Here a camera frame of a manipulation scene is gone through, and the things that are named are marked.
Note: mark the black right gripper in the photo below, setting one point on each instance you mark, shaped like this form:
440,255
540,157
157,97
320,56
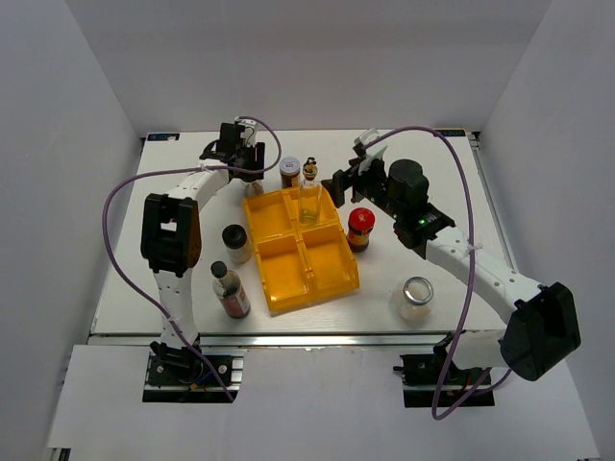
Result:
351,179

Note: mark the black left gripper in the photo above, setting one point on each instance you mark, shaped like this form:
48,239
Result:
258,157

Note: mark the glass oil bottle gold stopper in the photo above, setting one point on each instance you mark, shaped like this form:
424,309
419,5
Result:
310,192

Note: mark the glass spice jar black lid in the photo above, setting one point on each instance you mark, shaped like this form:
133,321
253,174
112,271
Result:
252,188

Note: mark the red lid sauce jar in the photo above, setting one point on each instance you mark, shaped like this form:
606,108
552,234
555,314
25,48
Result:
360,224

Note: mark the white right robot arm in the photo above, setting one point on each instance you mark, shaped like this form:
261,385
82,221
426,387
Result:
541,323

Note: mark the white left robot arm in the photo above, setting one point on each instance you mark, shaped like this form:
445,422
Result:
171,233

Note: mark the brown jar white lid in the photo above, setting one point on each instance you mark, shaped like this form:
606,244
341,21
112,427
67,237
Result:
290,169

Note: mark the blue label sticker left corner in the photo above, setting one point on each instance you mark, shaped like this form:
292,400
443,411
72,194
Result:
162,137

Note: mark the blue label sticker corner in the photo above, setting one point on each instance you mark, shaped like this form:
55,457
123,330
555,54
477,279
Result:
451,132
162,137

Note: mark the white powder jar black lid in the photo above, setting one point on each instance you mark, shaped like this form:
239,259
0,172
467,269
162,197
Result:
237,243

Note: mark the yellow four-compartment plastic bin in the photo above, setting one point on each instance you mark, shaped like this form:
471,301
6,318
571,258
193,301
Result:
299,265

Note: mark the blue label sticker right corner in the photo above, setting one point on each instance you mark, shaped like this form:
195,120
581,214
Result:
451,132

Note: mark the dark soy sauce bottle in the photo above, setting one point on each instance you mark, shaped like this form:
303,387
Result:
229,290

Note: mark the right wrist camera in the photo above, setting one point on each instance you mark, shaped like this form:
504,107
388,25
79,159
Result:
368,149

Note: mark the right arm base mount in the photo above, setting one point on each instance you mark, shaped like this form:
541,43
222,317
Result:
419,374

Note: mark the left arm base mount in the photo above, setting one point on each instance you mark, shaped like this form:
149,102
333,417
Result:
167,383

